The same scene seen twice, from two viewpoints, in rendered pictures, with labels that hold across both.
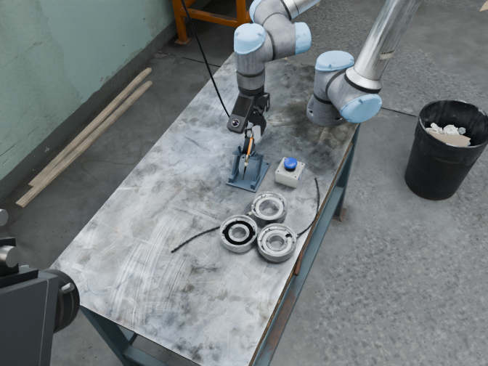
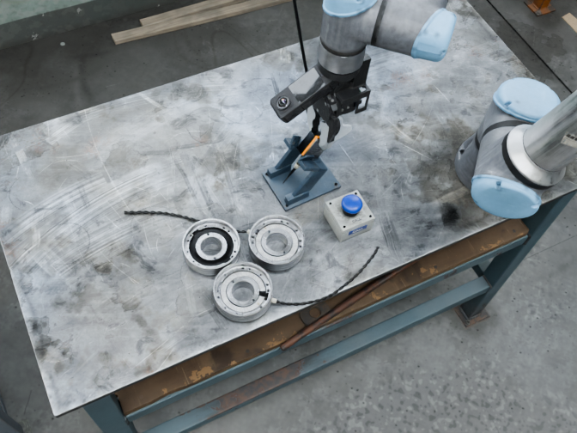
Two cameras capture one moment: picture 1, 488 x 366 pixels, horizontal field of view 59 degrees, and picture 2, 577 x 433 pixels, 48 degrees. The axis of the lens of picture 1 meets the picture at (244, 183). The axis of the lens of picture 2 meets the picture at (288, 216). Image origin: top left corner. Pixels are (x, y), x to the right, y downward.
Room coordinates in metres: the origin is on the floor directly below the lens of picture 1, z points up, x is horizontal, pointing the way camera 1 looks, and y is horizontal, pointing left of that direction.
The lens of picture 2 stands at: (0.25, -0.37, 1.88)
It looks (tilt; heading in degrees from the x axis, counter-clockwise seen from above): 59 degrees down; 30
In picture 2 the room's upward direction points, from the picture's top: 6 degrees clockwise
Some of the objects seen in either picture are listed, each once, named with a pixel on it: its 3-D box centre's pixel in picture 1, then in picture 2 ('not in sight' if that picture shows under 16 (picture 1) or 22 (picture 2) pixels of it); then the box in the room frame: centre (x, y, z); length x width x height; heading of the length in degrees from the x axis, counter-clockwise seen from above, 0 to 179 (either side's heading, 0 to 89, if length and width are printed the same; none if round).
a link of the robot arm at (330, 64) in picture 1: (334, 74); (519, 119); (1.17, -0.32, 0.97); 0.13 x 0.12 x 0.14; 17
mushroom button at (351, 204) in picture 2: (290, 166); (350, 208); (0.88, -0.14, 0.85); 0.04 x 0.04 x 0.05
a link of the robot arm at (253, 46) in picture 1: (250, 49); (350, 12); (0.95, -0.04, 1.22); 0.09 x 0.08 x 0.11; 107
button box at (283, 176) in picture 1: (290, 171); (351, 215); (0.88, -0.15, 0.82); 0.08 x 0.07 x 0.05; 151
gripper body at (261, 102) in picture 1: (252, 99); (338, 83); (0.95, -0.04, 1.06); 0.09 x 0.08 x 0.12; 154
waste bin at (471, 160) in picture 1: (442, 153); not in sight; (1.48, -1.01, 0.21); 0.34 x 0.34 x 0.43
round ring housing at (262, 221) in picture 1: (269, 209); (276, 244); (0.75, -0.07, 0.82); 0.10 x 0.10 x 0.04
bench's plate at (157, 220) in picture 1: (237, 165); (301, 161); (0.95, 0.02, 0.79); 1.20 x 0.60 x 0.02; 151
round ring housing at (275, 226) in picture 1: (277, 243); (243, 293); (0.63, -0.08, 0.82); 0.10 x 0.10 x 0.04
